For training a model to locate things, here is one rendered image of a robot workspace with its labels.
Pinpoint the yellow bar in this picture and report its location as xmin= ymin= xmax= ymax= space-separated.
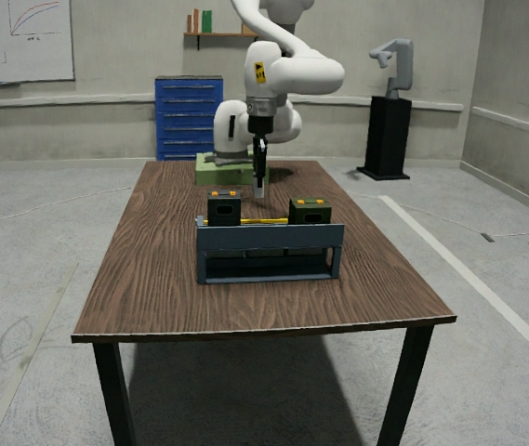
xmin=204 ymin=218 xmax=288 ymax=225

